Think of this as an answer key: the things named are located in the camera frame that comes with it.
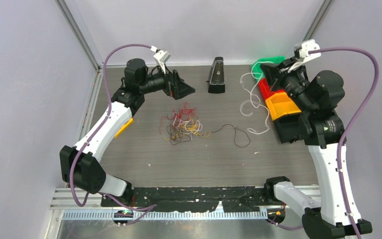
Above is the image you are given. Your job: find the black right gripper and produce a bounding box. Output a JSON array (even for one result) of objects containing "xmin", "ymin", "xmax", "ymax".
[{"xmin": 261, "ymin": 55, "xmax": 316, "ymax": 114}]

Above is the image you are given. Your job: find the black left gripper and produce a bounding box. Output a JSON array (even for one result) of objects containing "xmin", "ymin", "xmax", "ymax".
[{"xmin": 139, "ymin": 62, "xmax": 194, "ymax": 100}]

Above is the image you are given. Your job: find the white cable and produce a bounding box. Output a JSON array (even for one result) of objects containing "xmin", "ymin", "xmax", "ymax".
[{"xmin": 239, "ymin": 61, "xmax": 278, "ymax": 135}]

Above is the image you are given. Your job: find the red cable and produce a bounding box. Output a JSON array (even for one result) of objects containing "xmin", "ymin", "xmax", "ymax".
[{"xmin": 158, "ymin": 101, "xmax": 199, "ymax": 135}]

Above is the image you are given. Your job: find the brown cable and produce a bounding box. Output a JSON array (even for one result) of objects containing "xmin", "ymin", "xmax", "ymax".
[
  {"xmin": 210, "ymin": 123, "xmax": 252, "ymax": 148},
  {"xmin": 166, "ymin": 114, "xmax": 193, "ymax": 146}
]

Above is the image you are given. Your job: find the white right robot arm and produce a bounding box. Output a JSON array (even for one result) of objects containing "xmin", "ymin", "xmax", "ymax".
[{"xmin": 260, "ymin": 58, "xmax": 373, "ymax": 239}]

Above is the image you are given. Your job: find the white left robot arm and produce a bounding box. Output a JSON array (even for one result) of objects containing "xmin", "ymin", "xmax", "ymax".
[{"xmin": 60, "ymin": 58, "xmax": 195, "ymax": 206}]

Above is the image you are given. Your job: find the green plastic bin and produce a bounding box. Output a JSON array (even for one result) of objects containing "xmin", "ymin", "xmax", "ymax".
[{"xmin": 250, "ymin": 56, "xmax": 286, "ymax": 82}]

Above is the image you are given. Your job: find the red plastic bin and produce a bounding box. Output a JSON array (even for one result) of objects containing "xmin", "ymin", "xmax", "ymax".
[{"xmin": 258, "ymin": 78, "xmax": 284, "ymax": 100}]

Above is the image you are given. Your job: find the yellow plastic bin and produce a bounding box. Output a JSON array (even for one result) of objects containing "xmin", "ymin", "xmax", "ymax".
[{"xmin": 265, "ymin": 92, "xmax": 301, "ymax": 120}]

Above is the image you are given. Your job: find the black metronome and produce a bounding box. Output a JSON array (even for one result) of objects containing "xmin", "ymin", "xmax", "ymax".
[{"xmin": 207, "ymin": 56, "xmax": 225, "ymax": 94}]

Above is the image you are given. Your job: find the black plastic bin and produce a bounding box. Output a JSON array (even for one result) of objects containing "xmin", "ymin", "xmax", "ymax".
[{"xmin": 273, "ymin": 113, "xmax": 309, "ymax": 143}]

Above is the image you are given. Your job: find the yellow triangular plastic piece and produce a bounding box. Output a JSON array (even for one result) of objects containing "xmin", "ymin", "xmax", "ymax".
[{"xmin": 114, "ymin": 118, "xmax": 134, "ymax": 138}]

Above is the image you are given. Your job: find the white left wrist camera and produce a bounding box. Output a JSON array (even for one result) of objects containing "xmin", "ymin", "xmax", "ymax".
[{"xmin": 150, "ymin": 46, "xmax": 171, "ymax": 74}]

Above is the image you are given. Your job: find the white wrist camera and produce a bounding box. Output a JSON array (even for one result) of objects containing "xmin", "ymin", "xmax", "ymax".
[
  {"xmin": 287, "ymin": 39, "xmax": 321, "ymax": 73},
  {"xmin": 150, "ymin": 46, "xmax": 171, "ymax": 74}
]

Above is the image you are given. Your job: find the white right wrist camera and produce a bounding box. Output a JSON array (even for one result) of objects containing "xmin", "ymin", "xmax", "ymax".
[{"xmin": 287, "ymin": 39, "xmax": 321, "ymax": 73}]

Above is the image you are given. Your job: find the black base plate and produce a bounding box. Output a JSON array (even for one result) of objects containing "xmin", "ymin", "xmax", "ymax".
[{"xmin": 118, "ymin": 186, "xmax": 282, "ymax": 213}]

